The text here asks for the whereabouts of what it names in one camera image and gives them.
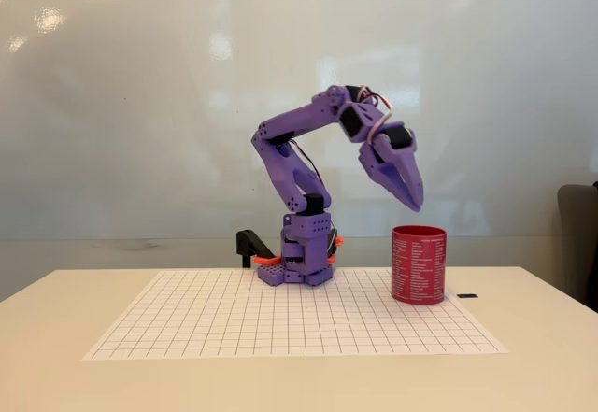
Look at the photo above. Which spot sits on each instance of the purple gripper with motor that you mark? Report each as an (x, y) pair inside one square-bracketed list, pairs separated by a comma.
[(391, 160)]

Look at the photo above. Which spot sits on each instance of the purple robot arm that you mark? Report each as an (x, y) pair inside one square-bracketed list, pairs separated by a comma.
[(289, 169)]

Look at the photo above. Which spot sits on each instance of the red cup with white print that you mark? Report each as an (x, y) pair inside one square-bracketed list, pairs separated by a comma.
[(419, 267)]

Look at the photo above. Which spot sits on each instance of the black table clamp orange knob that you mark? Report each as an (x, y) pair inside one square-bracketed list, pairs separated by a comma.
[(338, 241)]

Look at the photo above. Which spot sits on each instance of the black table clamp orange pad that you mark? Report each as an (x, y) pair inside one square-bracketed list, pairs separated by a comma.
[(245, 244)]

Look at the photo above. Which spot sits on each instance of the grey-brown chair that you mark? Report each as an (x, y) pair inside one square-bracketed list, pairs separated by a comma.
[(577, 244)]

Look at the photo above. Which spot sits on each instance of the white grid paper sheet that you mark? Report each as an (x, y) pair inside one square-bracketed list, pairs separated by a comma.
[(280, 328)]

